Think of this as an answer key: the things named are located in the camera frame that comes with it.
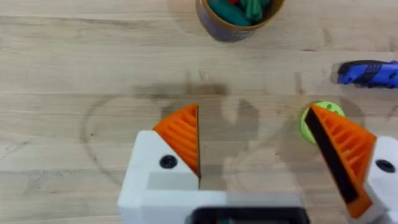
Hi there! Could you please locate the tub with toy vegetables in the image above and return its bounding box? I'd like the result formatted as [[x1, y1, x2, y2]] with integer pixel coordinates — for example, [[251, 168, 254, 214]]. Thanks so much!
[[195, 0, 285, 43]]

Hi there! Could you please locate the blue electric screwdriver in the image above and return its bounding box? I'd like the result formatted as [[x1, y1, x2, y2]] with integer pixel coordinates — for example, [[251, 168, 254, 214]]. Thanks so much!
[[336, 60, 398, 89]]

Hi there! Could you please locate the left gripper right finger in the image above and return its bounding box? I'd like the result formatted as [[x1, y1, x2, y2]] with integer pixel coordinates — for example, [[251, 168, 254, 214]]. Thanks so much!
[[303, 103, 398, 224]]

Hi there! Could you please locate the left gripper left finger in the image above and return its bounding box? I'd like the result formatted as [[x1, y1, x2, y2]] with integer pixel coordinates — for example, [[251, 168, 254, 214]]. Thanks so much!
[[116, 103, 201, 224]]

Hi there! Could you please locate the green disc with holes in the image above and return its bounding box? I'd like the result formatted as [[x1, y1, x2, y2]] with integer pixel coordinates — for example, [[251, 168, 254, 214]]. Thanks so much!
[[299, 101, 346, 146]]

